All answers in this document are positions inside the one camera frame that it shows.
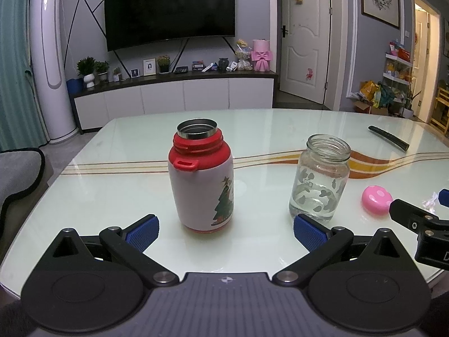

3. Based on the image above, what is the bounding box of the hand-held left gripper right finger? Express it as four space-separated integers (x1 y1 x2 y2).
273 213 400 286

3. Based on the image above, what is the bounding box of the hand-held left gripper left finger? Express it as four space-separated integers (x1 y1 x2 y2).
52 213 178 286

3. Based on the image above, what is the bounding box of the clear glass jar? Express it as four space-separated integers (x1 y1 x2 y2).
288 134 352 222

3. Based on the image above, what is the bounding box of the red and white thermos bottle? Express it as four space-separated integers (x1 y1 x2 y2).
168 119 235 234

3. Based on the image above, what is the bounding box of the pink spotted bottle cap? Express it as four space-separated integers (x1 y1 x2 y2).
362 185 393 217

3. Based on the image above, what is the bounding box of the crumpled plastic wrapper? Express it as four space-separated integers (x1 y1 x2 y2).
423 196 441 213

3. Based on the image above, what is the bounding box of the wooden chair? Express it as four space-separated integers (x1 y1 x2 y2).
429 88 449 135

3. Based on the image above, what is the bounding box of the plant in white floor pot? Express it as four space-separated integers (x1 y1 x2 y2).
400 88 422 119

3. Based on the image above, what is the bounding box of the cardboard box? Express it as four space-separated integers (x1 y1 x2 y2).
352 100 373 115

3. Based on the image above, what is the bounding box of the yellow bags pile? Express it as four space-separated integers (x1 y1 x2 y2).
359 81 383 109

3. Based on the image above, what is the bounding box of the white storage shelf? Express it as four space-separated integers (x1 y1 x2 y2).
382 40 415 113

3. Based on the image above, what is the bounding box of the white television cabinet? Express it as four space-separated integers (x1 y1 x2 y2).
69 70 280 135

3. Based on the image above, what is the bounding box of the green plant in striped pot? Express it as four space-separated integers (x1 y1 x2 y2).
95 61 110 86

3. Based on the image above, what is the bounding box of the green plant in white pot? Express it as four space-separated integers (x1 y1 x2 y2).
76 57 97 88

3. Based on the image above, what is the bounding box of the pink gift box with bow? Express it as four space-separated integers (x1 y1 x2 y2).
251 38 274 72

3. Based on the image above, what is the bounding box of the wrapped flower bouquet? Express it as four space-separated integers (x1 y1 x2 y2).
235 39 253 71

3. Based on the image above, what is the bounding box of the white door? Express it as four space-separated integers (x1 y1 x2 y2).
280 0 332 105

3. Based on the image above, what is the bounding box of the white tower air conditioner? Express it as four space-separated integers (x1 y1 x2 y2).
29 0 78 142

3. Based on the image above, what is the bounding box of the green curtain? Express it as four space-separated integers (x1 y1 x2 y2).
0 0 50 152

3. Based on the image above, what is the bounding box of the black curved television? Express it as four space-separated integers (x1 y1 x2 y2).
104 0 236 52

